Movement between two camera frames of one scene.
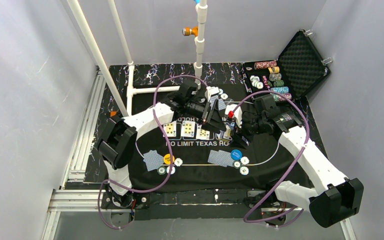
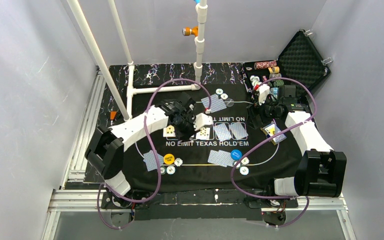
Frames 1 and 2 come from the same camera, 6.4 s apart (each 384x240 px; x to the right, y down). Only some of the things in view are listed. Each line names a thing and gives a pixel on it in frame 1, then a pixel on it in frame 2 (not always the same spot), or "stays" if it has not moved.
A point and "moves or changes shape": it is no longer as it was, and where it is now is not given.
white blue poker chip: [224, 96] stays
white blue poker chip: [178, 162] stays
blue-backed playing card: [221, 104] stays
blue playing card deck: [230, 127] moves or changes shape
